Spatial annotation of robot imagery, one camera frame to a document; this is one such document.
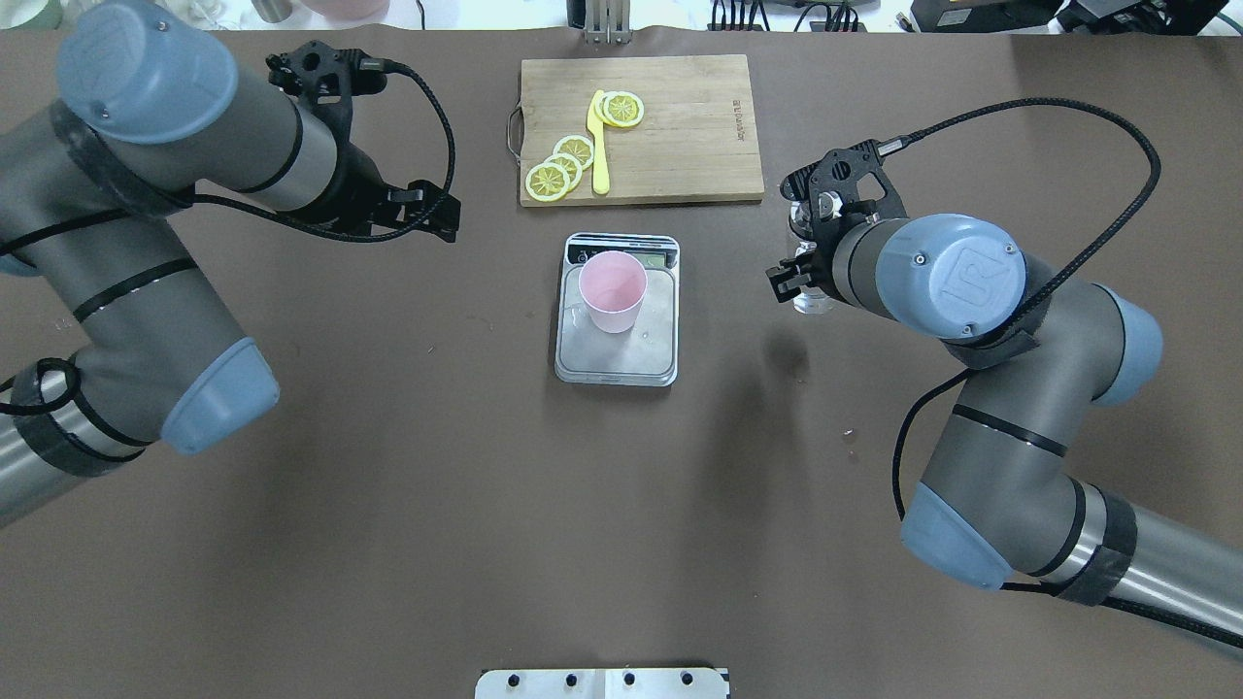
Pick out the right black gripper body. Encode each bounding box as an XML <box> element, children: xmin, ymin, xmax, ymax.
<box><xmin>781</xmin><ymin>141</ymin><xmax>909</xmax><ymax>292</ymax></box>

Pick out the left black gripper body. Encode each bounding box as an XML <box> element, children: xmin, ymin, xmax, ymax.
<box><xmin>266</xmin><ymin>41</ymin><xmax>429</xmax><ymax>234</ymax></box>

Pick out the clear glass sauce bottle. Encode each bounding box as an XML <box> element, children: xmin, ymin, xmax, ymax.
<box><xmin>789</xmin><ymin>216</ymin><xmax>833</xmax><ymax>315</ymax></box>

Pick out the pink plastic cup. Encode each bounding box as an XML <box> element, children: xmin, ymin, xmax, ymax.
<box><xmin>578</xmin><ymin>250</ymin><xmax>648</xmax><ymax>335</ymax></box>

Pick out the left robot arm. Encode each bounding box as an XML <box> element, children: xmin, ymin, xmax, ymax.
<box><xmin>2</xmin><ymin>1</ymin><xmax>460</xmax><ymax>525</ymax></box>

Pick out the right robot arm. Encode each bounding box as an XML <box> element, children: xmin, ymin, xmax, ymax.
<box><xmin>767</xmin><ymin>141</ymin><xmax>1241</xmax><ymax>650</ymax></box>

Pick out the silver kitchen scale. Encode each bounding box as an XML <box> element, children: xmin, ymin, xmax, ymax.
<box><xmin>554</xmin><ymin>233</ymin><xmax>681</xmax><ymax>386</ymax></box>

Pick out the lemon slice front left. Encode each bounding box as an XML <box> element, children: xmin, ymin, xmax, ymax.
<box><xmin>525</xmin><ymin>162</ymin><xmax>574</xmax><ymax>203</ymax></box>

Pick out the wooden cutting board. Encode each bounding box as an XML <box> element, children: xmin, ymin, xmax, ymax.
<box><xmin>520</xmin><ymin>53</ymin><xmax>764</xmax><ymax>206</ymax></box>

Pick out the lemon slice middle left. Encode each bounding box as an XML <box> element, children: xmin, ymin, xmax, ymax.
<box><xmin>544</xmin><ymin>153</ymin><xmax>583</xmax><ymax>192</ymax></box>

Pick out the lemon slice upper left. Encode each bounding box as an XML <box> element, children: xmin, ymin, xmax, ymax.
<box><xmin>552</xmin><ymin>134</ymin><xmax>595</xmax><ymax>168</ymax></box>

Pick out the yellow plastic knife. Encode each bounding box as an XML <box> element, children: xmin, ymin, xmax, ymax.
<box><xmin>585</xmin><ymin>90</ymin><xmax>610</xmax><ymax>197</ymax></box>

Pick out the lemon slice under top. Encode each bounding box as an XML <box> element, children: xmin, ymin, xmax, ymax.
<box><xmin>593</xmin><ymin>91</ymin><xmax>613</xmax><ymax>126</ymax></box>

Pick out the lemon slice by knife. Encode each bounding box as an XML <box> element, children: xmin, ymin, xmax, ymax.
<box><xmin>604</xmin><ymin>91</ymin><xmax>648</xmax><ymax>128</ymax></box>

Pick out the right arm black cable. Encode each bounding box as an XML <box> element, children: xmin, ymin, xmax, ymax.
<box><xmin>879</xmin><ymin>97</ymin><xmax>1243</xmax><ymax>649</ymax></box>

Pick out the aluminium frame post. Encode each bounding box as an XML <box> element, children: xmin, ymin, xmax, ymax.
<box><xmin>583</xmin><ymin>0</ymin><xmax>633</xmax><ymax>45</ymax></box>

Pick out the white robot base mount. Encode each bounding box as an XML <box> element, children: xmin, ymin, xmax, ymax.
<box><xmin>474</xmin><ymin>667</ymin><xmax>733</xmax><ymax>698</ymax></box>

